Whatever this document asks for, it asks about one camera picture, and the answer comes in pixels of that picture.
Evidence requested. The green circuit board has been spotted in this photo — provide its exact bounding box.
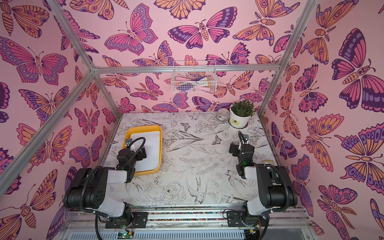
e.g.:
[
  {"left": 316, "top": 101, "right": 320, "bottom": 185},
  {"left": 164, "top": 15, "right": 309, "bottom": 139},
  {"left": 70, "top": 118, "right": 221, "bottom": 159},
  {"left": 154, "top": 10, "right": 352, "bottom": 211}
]
[{"left": 118, "top": 232, "right": 134, "bottom": 240}]

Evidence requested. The clear tape roll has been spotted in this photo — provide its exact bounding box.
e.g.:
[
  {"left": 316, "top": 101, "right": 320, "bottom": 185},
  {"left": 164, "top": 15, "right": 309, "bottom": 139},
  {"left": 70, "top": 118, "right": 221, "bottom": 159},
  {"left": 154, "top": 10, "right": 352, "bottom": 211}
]
[{"left": 216, "top": 108, "right": 230, "bottom": 123}]

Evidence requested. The yellow-framed whiteboard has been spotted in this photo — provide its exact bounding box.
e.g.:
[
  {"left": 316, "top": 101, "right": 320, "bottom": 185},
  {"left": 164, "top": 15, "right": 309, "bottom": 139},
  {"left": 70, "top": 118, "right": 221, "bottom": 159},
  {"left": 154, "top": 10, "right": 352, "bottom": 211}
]
[{"left": 130, "top": 131, "right": 162, "bottom": 176}]

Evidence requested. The aluminium rail base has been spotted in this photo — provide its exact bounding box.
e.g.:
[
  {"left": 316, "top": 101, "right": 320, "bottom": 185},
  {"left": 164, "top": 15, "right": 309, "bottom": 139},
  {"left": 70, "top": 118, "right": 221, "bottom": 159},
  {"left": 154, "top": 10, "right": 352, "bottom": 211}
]
[{"left": 59, "top": 203, "right": 317, "bottom": 240}]

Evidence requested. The white wire wall basket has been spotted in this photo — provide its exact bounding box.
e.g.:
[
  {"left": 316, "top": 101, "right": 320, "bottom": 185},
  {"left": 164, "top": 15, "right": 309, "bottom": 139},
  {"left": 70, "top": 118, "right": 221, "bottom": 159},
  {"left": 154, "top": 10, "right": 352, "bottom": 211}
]
[{"left": 170, "top": 60, "right": 218, "bottom": 94}]

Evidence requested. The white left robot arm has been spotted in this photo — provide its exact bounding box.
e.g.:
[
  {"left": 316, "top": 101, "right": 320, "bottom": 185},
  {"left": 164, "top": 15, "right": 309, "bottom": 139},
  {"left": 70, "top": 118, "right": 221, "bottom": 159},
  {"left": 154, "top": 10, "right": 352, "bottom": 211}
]
[{"left": 63, "top": 137, "right": 146, "bottom": 228}]

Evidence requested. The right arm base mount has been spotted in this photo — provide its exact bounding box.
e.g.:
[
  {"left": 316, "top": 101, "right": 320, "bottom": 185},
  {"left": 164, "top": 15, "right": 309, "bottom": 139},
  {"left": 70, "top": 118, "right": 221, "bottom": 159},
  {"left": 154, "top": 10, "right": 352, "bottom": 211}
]
[{"left": 222, "top": 209, "right": 267, "bottom": 229}]

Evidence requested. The aluminium cage frame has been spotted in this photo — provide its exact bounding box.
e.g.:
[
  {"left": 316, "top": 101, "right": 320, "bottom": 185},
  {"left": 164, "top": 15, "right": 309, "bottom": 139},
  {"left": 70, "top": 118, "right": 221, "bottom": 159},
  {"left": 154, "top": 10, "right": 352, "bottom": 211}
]
[{"left": 0, "top": 0, "right": 319, "bottom": 240}]

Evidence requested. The white knit work glove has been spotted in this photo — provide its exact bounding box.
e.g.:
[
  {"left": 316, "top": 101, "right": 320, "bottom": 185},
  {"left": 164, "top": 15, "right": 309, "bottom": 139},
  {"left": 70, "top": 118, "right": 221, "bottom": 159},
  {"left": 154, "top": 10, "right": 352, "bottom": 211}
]
[{"left": 262, "top": 160, "right": 276, "bottom": 166}]

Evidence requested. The yellow storage tray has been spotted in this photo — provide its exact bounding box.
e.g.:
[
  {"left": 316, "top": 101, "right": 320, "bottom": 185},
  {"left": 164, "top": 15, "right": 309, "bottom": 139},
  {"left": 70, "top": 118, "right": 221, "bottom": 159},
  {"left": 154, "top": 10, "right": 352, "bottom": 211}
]
[{"left": 123, "top": 125, "right": 162, "bottom": 177}]

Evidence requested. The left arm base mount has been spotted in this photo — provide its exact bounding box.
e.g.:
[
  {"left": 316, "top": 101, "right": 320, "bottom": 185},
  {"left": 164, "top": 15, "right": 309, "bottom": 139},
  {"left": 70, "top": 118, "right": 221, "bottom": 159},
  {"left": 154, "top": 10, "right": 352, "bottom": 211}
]
[{"left": 105, "top": 212, "right": 149, "bottom": 229}]

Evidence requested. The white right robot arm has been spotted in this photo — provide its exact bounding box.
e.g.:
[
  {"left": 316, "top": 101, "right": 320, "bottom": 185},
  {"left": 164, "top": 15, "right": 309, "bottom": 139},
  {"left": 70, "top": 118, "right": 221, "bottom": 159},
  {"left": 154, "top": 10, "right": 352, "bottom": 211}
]
[{"left": 229, "top": 131, "right": 298, "bottom": 226}]

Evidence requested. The potted green plant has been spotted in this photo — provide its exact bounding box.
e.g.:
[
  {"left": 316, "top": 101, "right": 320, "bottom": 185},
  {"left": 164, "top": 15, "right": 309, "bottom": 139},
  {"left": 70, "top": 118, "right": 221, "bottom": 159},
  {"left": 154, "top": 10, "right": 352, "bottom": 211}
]
[{"left": 229, "top": 100, "right": 255, "bottom": 129}]

